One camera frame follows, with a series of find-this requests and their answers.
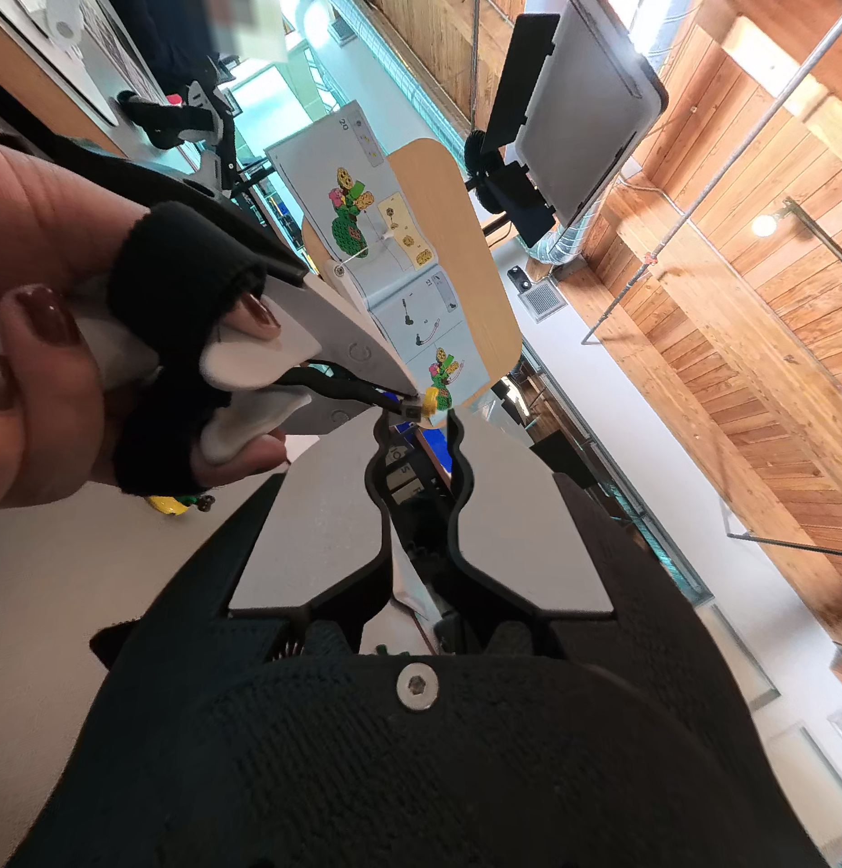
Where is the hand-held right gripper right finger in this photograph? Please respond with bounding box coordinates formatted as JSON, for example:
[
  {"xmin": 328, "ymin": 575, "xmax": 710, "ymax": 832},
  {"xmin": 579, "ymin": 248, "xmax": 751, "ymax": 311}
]
[{"xmin": 447, "ymin": 409, "xmax": 615, "ymax": 653}]

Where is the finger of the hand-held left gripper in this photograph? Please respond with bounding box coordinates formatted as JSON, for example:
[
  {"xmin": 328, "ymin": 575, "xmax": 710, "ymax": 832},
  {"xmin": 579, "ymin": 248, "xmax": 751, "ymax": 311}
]
[
  {"xmin": 258, "ymin": 271, "xmax": 423, "ymax": 408},
  {"xmin": 282, "ymin": 380, "xmax": 403, "ymax": 436}
]

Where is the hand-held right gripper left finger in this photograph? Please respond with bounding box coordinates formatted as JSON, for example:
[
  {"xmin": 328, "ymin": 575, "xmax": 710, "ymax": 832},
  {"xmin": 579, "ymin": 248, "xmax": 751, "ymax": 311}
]
[{"xmin": 227, "ymin": 414, "xmax": 395, "ymax": 653}]

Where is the yellow dome green brick assembly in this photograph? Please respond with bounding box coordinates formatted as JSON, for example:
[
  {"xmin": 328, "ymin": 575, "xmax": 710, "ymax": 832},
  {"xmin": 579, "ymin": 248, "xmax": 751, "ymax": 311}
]
[{"xmin": 146, "ymin": 494, "xmax": 216, "ymax": 518}]

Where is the person's left hand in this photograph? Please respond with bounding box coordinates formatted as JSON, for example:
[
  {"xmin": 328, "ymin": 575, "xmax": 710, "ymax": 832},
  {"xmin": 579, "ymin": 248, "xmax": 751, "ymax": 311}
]
[{"xmin": 0, "ymin": 139, "xmax": 291, "ymax": 514}]

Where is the instruction booklet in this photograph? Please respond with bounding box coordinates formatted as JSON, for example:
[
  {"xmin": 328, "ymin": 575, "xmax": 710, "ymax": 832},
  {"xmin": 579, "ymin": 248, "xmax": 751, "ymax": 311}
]
[{"xmin": 265, "ymin": 100, "xmax": 491, "ymax": 416}]

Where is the black and white device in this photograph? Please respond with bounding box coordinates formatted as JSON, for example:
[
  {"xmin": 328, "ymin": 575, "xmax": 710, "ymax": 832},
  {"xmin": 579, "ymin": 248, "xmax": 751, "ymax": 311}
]
[{"xmin": 118, "ymin": 80, "xmax": 240, "ymax": 199}]

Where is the ceiling vent grille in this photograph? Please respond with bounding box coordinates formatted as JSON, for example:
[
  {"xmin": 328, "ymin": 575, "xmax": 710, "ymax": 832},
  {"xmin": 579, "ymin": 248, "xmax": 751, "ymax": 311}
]
[{"xmin": 518, "ymin": 277, "xmax": 569, "ymax": 324}]

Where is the grey board white rim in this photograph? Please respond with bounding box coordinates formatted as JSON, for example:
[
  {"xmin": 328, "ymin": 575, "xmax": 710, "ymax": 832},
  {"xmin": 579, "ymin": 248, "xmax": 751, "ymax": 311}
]
[{"xmin": 0, "ymin": 0, "xmax": 159, "ymax": 131}]

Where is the ceiling spot lamp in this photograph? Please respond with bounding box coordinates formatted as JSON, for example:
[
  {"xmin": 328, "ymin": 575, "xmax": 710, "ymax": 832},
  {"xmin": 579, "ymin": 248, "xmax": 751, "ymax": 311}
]
[{"xmin": 752, "ymin": 200, "xmax": 812, "ymax": 240}]

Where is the silver spiral duct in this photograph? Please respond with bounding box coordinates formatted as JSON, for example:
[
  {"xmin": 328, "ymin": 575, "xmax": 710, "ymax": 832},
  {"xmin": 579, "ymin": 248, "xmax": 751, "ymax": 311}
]
[{"xmin": 326, "ymin": 0, "xmax": 476, "ymax": 160}]

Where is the grey panel fixture black mount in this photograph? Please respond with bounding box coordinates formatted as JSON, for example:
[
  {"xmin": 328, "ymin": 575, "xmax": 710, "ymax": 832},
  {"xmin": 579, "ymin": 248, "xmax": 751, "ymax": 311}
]
[{"xmin": 464, "ymin": 0, "xmax": 669, "ymax": 250}]

